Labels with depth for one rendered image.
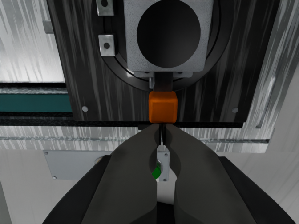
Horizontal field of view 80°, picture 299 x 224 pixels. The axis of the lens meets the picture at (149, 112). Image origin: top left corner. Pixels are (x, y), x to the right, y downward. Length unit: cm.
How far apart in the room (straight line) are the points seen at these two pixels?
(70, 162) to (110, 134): 9
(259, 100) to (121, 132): 20
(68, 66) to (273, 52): 25
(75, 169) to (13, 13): 25
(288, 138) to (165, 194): 32
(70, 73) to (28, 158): 33
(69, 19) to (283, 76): 26
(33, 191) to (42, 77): 37
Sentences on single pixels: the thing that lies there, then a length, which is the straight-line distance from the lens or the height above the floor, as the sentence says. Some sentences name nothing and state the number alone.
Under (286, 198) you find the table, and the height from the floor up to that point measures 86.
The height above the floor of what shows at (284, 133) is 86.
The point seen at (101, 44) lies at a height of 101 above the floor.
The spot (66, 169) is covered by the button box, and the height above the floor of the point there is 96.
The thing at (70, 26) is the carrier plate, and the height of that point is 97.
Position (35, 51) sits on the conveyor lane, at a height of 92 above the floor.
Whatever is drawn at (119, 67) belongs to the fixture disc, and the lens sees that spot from 20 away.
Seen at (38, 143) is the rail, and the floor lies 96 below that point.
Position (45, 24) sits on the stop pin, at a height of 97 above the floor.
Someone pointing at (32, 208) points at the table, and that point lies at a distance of 69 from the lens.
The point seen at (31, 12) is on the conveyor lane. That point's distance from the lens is 32.
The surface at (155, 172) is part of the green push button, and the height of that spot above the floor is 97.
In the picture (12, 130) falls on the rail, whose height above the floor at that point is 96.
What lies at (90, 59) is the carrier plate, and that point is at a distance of 23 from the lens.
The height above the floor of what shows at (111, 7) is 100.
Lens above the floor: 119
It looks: 63 degrees down
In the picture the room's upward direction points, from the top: 176 degrees counter-clockwise
